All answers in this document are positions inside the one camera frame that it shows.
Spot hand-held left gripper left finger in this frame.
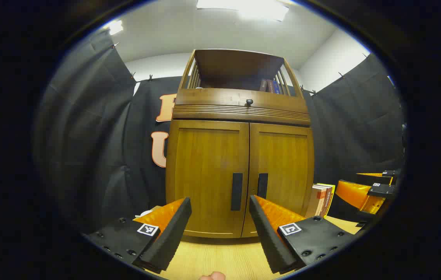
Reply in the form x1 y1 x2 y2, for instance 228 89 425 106
84 197 192 274

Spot tall brown book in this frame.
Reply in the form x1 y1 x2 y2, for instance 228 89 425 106
320 186 332 217

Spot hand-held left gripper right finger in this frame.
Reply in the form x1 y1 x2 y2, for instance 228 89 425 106
249 195 357 275

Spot wooden cabinet drawer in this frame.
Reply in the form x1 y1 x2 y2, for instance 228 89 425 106
173 88 311 126

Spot tall beige book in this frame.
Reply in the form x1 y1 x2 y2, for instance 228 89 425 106
305 185 327 218

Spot wooden shoe cabinet door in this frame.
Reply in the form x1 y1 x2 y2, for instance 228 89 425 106
242 122 315 238
166 120 249 238

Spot wooden double-door shoe cabinet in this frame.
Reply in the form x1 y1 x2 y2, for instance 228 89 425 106
165 49 315 238

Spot black door handle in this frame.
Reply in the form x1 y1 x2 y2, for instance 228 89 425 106
231 173 243 211
257 173 269 200

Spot ceiling light panel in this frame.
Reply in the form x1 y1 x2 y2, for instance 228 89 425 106
197 0 289 22
105 19 124 35

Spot black backdrop cloth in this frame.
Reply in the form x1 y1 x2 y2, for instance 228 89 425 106
35 29 406 234

